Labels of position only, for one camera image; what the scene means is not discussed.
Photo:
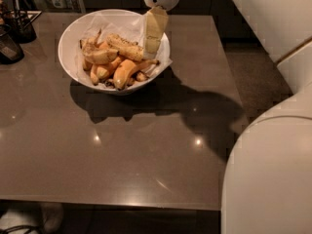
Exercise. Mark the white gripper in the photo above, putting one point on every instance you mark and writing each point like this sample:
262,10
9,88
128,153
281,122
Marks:
156,23

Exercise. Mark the spotted ripe banana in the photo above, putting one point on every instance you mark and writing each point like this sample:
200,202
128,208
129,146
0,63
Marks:
126,48

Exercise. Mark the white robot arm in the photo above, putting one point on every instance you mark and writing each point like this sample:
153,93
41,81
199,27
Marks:
267,186

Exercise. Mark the front yellow banana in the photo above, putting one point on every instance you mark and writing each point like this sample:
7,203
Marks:
127,68

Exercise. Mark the white bowl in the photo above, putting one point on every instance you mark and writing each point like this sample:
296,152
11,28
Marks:
71,49

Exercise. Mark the left pale banana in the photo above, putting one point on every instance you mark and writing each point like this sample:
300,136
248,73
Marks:
94,54

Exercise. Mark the middle orange banana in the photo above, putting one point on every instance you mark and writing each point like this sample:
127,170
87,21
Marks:
104,71

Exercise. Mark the small lower-left banana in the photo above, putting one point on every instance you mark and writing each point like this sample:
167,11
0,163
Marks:
93,74

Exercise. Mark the white paper liner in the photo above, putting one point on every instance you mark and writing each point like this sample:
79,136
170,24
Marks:
131,74

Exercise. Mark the black mesh container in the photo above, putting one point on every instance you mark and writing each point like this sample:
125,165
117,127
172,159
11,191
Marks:
10,51

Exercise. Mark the white object under table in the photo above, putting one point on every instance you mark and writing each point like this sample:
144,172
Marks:
30,218

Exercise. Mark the black wire utensil holder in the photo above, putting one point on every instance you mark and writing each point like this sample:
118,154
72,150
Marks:
22,30

